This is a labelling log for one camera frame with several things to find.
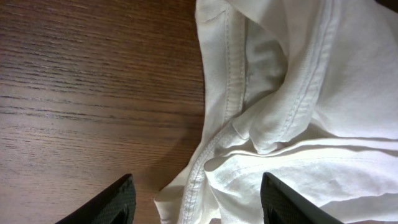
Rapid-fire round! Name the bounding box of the white t-shirt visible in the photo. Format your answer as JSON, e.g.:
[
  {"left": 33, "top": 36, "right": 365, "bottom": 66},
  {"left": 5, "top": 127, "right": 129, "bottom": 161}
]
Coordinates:
[{"left": 155, "top": 0, "right": 397, "bottom": 223}]

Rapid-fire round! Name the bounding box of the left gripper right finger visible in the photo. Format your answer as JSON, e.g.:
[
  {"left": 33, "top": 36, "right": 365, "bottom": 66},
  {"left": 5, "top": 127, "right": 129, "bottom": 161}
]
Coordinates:
[{"left": 261, "top": 172, "right": 343, "bottom": 224}]

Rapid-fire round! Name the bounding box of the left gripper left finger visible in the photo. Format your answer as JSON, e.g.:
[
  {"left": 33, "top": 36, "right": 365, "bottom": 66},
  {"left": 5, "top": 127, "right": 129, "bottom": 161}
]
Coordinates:
[{"left": 57, "top": 174, "right": 136, "bottom": 224}]

